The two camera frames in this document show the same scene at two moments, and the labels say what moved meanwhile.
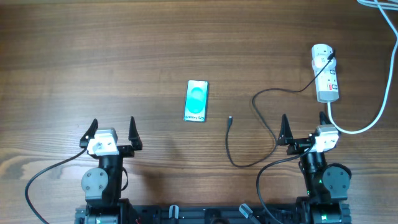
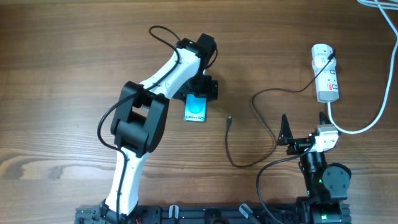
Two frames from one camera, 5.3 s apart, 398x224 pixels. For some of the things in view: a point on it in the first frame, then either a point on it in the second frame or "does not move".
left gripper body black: x=124 y=151 -> x=200 y=86
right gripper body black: x=298 y=146 does not move
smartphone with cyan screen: x=196 y=106 does not move
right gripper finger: x=323 y=117 does not move
